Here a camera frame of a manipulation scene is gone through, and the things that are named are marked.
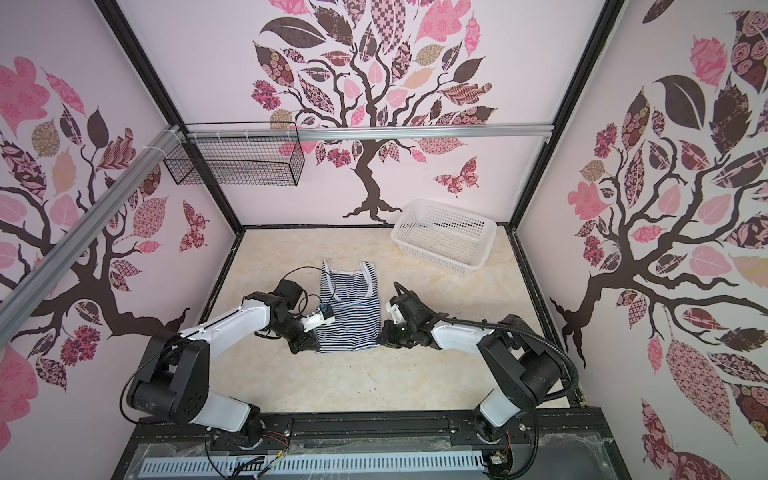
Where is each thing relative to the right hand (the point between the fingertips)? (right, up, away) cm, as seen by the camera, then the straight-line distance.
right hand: (375, 337), depth 86 cm
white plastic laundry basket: (+28, +31, +30) cm, 52 cm away
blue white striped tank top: (-7, +8, +9) cm, 14 cm away
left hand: (-18, -3, -1) cm, 19 cm away
